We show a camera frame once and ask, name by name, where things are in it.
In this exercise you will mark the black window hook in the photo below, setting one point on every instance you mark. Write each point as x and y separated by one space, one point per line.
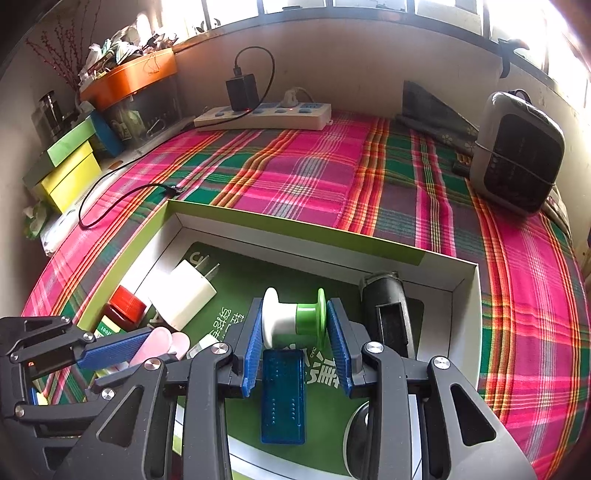
507 55

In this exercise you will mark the green tissue pack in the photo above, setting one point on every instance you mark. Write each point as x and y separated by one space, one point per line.
37 221

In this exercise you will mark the grey black space heater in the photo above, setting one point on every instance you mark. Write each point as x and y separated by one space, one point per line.
517 157

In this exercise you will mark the dried red branches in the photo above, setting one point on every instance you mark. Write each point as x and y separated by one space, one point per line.
60 50

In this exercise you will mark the red capped small bottle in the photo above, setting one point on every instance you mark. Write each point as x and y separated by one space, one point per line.
122 307

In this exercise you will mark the orange tray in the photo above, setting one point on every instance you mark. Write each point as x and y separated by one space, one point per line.
134 78

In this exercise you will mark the black power adapter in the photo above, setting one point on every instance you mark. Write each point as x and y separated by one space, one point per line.
241 94

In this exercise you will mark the white power strip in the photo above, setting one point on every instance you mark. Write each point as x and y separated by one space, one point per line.
277 117

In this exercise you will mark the white and green spool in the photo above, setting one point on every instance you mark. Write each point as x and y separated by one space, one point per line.
286 318

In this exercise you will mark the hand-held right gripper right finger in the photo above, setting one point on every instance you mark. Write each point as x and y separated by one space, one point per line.
339 348

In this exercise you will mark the clutter pile in tray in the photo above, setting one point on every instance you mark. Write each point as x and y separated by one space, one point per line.
120 46

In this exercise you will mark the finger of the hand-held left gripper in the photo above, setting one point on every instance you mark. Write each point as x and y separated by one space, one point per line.
115 347
60 406

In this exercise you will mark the dark folded cloth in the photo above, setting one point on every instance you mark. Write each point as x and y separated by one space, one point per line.
429 115

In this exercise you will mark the blue transparent usb tester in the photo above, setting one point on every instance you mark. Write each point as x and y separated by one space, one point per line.
282 401

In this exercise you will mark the white charger plug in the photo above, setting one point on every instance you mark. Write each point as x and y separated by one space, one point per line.
184 295

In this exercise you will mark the plaid blanket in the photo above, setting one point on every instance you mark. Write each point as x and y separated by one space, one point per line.
300 175

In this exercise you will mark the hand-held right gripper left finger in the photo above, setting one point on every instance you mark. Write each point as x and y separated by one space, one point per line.
251 348

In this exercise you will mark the black round lid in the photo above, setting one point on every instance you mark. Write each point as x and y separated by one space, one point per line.
358 438

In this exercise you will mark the green cardboard box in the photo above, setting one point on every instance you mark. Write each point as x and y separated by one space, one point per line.
323 265

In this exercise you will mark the glass jar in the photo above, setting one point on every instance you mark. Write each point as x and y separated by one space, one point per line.
51 115

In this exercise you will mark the black rectangular device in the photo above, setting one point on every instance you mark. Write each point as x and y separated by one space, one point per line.
390 314

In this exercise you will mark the blue box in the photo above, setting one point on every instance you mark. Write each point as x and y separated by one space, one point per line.
107 134

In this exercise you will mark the light pink case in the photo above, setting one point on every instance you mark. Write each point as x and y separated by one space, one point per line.
152 344

